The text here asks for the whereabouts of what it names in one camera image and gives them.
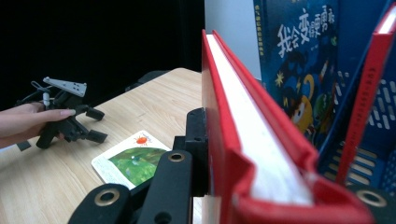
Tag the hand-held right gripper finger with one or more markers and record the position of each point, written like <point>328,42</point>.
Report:
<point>196,140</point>

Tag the blue plastic file rack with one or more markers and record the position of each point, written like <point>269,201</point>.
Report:
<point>383,124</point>

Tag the grey tape piece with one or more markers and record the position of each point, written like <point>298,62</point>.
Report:
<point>23,145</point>

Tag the white cabinet panel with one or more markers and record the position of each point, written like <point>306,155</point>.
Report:
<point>230,37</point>

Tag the black curtain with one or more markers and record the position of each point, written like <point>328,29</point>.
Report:
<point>93,37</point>

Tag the white book with green leaf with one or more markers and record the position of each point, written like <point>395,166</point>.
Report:
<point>134,165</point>

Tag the blue picture book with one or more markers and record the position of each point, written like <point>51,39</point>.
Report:
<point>295,77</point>

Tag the red hardcover book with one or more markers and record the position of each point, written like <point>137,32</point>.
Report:
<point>364,93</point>
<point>264,140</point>

